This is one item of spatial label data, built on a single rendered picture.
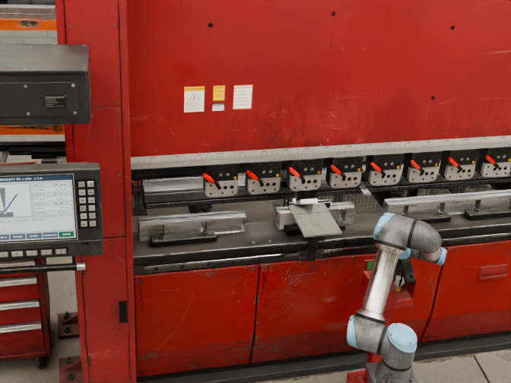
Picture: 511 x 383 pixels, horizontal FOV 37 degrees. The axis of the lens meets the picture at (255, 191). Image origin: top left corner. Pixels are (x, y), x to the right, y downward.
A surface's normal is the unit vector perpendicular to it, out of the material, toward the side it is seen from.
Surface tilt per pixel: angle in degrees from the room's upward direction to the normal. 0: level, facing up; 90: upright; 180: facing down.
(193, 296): 90
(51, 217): 90
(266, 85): 90
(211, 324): 90
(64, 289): 0
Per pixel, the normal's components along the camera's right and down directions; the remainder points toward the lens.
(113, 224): 0.24, 0.50
